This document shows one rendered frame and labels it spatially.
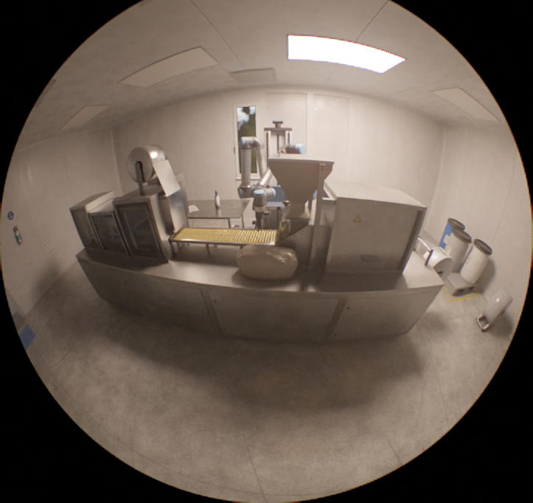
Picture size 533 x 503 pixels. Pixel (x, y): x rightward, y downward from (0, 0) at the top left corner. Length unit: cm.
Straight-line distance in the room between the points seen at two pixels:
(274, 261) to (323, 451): 150
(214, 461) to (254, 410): 56
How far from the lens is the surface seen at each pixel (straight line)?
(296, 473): 168
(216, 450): 168
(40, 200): 453
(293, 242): 120
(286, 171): 100
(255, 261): 110
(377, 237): 125
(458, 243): 330
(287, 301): 120
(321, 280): 122
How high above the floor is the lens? 162
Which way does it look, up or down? 30 degrees down
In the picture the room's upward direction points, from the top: 1 degrees counter-clockwise
